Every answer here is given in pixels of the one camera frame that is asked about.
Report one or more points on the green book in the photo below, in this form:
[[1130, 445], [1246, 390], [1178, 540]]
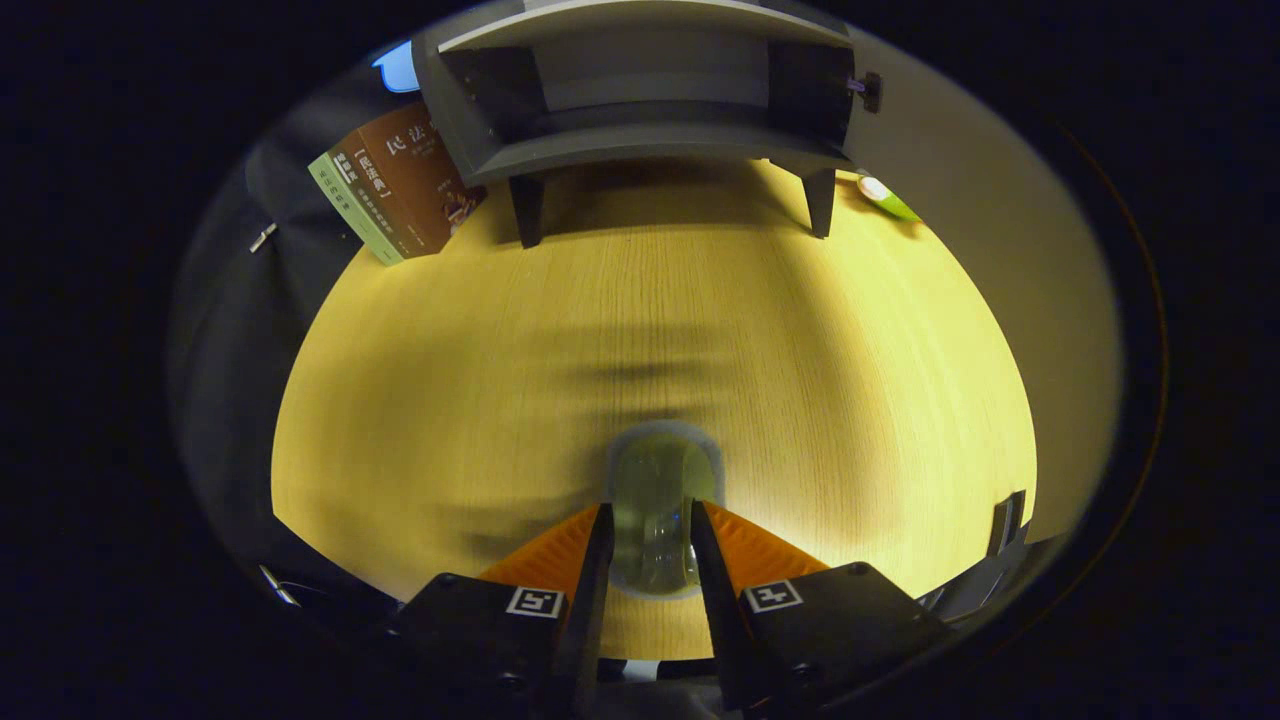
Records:
[[350, 205]]

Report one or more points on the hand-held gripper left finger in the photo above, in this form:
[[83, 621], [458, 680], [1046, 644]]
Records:
[[588, 610]]

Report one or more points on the white clothes peg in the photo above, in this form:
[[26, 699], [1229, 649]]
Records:
[[263, 237]]

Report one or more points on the grey cabinet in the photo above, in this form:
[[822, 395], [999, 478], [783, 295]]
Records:
[[640, 150]]

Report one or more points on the brown book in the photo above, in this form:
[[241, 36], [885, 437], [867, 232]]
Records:
[[410, 180]]

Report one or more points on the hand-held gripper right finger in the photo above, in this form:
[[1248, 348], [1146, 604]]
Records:
[[718, 600]]

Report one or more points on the black backdrop cloth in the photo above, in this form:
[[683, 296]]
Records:
[[230, 330]]

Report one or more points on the green and pink plush toy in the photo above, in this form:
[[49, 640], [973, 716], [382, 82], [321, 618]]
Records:
[[890, 203]]

